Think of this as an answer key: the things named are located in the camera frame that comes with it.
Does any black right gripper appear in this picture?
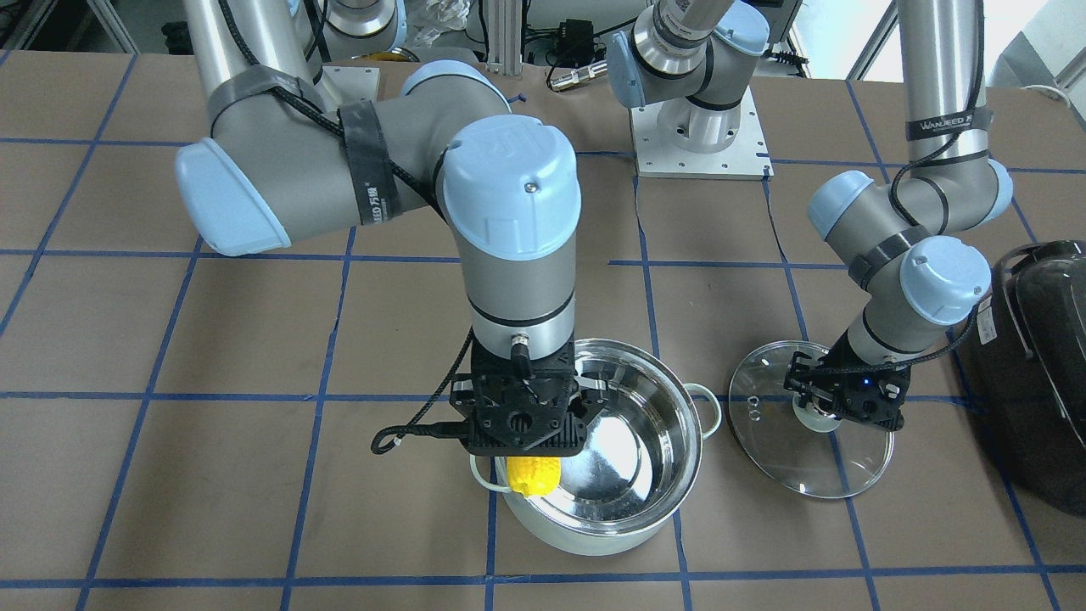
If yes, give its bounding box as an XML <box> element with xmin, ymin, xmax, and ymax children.
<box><xmin>450</xmin><ymin>340</ymin><xmax>613</xmax><ymax>457</ymax></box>

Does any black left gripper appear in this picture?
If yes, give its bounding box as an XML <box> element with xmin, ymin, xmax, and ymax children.
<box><xmin>783</xmin><ymin>334</ymin><xmax>908</xmax><ymax>432</ymax></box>

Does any yellow plastic corn cob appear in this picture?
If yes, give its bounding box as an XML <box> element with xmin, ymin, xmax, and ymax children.
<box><xmin>506</xmin><ymin>456</ymin><xmax>561</xmax><ymax>496</ymax></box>

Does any glass pot lid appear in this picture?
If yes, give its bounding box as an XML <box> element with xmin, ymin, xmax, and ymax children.
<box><xmin>728</xmin><ymin>341</ymin><xmax>893</xmax><ymax>499</ymax></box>

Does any pale green steel pot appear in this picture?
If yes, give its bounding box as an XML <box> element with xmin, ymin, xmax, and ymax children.
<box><xmin>491</xmin><ymin>338</ymin><xmax>723</xmax><ymax>556</ymax></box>

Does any black rice cooker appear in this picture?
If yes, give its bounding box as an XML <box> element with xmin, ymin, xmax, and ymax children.
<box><xmin>963</xmin><ymin>240</ymin><xmax>1085</xmax><ymax>517</ymax></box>

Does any black power adapter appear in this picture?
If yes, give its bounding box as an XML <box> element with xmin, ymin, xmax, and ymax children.
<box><xmin>556</xmin><ymin>20</ymin><xmax>595</xmax><ymax>61</ymax></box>

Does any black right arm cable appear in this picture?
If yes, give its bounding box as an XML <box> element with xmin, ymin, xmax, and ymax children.
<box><xmin>216</xmin><ymin>0</ymin><xmax>536</xmax><ymax>455</ymax></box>

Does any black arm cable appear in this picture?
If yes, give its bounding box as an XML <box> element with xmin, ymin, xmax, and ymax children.
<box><xmin>817</xmin><ymin>0</ymin><xmax>989</xmax><ymax>375</ymax></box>
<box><xmin>216</xmin><ymin>0</ymin><xmax>536</xmax><ymax>455</ymax></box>

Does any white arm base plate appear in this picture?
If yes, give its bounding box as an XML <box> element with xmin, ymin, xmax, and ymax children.
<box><xmin>630</xmin><ymin>89</ymin><xmax>775</xmax><ymax>181</ymax></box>
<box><xmin>315</xmin><ymin>65</ymin><xmax>381</xmax><ymax>111</ymax></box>

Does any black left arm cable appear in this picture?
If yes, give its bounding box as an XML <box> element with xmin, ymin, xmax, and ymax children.
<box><xmin>817</xmin><ymin>0</ymin><xmax>989</xmax><ymax>375</ymax></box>

